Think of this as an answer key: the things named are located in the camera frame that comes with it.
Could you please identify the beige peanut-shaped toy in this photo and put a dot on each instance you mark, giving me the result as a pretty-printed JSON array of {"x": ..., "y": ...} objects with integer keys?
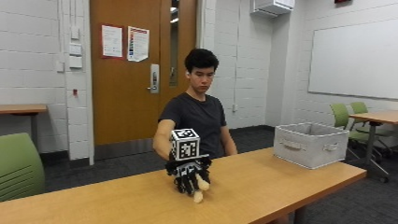
[{"x": 201, "y": 186}]

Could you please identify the white marker cube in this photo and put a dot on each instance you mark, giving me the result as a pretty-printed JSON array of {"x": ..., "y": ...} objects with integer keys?
[{"x": 185, "y": 144}]

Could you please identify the the person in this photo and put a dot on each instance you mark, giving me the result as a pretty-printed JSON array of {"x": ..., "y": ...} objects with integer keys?
[{"x": 194, "y": 118}]

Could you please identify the brown wooden door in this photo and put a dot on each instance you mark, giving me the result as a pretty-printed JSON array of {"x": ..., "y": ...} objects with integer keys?
[{"x": 123, "y": 102}]

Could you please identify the grey fabric storage bin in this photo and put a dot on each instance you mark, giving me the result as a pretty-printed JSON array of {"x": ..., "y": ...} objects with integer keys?
[{"x": 308, "y": 144}]

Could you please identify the large green chair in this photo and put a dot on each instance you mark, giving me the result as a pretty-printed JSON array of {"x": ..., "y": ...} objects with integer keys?
[{"x": 18, "y": 168}]

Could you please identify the green chair with metal legs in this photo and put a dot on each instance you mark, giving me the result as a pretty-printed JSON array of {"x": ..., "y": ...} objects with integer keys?
[
  {"x": 359, "y": 108},
  {"x": 340, "y": 115}
]

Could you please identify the narrow door window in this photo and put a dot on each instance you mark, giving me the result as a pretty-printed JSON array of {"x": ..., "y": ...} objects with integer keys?
[{"x": 173, "y": 46}]

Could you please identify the wooden side table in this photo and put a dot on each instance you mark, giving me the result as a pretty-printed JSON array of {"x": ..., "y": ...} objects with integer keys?
[{"x": 20, "y": 109}]

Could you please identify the white poster with coloured print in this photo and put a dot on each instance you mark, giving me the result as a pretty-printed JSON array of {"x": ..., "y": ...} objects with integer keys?
[{"x": 137, "y": 43}]

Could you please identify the white paper with red edge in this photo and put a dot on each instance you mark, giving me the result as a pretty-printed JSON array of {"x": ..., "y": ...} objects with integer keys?
[{"x": 111, "y": 41}]

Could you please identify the wooden table with black leg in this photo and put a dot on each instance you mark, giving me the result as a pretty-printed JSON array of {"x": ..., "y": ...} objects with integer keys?
[{"x": 374, "y": 117}]

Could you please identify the red ceiling sign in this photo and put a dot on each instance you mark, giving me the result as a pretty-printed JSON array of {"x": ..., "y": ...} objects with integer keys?
[{"x": 342, "y": 1}]

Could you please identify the small red wall button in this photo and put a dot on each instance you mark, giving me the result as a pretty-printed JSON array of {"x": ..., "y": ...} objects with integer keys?
[{"x": 74, "y": 92}]

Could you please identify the white wall conduit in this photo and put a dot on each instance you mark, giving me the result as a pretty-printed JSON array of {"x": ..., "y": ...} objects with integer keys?
[{"x": 237, "y": 56}]

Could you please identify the white wall switch box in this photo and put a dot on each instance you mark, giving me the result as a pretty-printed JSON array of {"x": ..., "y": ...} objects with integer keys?
[
  {"x": 74, "y": 62},
  {"x": 74, "y": 49}
]

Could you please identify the small white wall sensor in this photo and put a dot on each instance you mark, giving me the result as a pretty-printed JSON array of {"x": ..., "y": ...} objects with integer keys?
[{"x": 74, "y": 32}]

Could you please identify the white wall whiteboard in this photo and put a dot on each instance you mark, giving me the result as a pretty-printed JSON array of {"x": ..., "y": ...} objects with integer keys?
[{"x": 355, "y": 59}]

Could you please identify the white wall-mounted unit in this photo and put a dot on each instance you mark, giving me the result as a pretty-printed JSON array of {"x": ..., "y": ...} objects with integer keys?
[{"x": 271, "y": 6}]

